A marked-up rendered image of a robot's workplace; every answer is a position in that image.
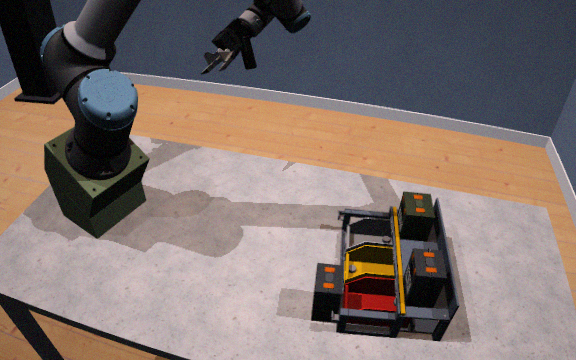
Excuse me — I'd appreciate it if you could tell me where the red bin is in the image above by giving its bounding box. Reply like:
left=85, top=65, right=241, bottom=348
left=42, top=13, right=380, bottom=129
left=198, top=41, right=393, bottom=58
left=343, top=277, right=396, bottom=327

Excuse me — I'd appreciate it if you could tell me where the orange flat bar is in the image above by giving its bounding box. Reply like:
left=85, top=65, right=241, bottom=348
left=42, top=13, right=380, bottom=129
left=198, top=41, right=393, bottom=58
left=393, top=207, right=405, bottom=316

